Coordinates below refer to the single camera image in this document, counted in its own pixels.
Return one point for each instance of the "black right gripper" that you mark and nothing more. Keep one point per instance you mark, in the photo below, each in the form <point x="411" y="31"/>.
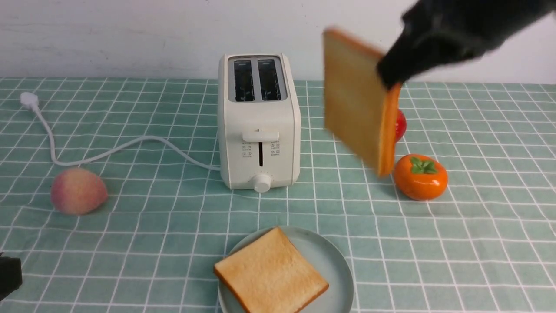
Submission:
<point x="445" y="32"/>

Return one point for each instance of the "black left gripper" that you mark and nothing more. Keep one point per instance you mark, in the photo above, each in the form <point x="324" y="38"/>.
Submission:
<point x="11" y="277"/>

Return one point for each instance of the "toasted bread slice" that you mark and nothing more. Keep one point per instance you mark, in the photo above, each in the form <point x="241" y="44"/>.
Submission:
<point x="359" y="110"/>
<point x="270" y="275"/>

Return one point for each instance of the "red apple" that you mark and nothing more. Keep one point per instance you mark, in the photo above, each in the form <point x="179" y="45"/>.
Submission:
<point x="401" y="125"/>

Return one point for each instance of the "pink peach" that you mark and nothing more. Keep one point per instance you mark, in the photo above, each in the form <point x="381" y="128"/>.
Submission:
<point x="77" y="191"/>

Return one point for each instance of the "orange persimmon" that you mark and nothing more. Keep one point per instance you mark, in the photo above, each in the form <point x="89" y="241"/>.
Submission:
<point x="420" y="178"/>

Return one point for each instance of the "white two-slot toaster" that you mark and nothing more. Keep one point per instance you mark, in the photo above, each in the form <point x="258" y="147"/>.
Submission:
<point x="258" y="122"/>

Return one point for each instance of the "green checkered tablecloth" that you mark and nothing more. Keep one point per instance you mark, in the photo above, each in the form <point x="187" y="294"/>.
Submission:
<point x="486" y="245"/>

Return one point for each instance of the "light green plate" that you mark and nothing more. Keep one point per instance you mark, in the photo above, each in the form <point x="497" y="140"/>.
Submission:
<point x="323" y="255"/>

